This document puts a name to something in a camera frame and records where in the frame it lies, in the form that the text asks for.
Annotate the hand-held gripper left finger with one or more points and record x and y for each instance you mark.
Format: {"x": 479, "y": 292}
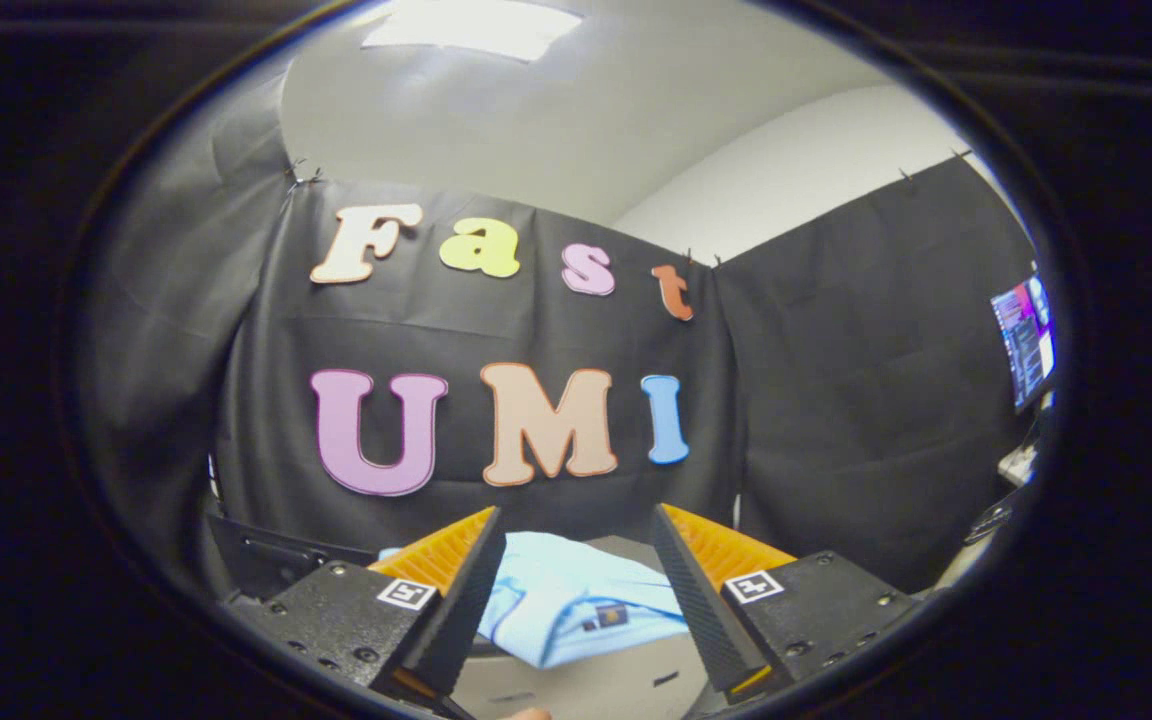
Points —
{"x": 456, "y": 610}

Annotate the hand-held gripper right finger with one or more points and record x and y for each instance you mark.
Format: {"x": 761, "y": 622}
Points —
{"x": 701, "y": 605}

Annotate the light blue shirt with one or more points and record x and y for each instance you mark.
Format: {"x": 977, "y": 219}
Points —
{"x": 576, "y": 600}

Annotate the grey washing machine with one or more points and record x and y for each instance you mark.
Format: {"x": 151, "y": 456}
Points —
{"x": 266, "y": 555}

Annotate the white cabinet with dark top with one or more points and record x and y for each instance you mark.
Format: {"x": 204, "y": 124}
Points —
{"x": 586, "y": 690}

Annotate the black backdrop cloth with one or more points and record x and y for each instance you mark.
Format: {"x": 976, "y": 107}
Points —
{"x": 836, "y": 400}

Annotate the white and black chair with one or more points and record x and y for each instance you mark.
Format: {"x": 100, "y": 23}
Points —
{"x": 988, "y": 520}

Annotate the computer monitor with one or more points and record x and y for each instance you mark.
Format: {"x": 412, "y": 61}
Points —
{"x": 1024, "y": 340}

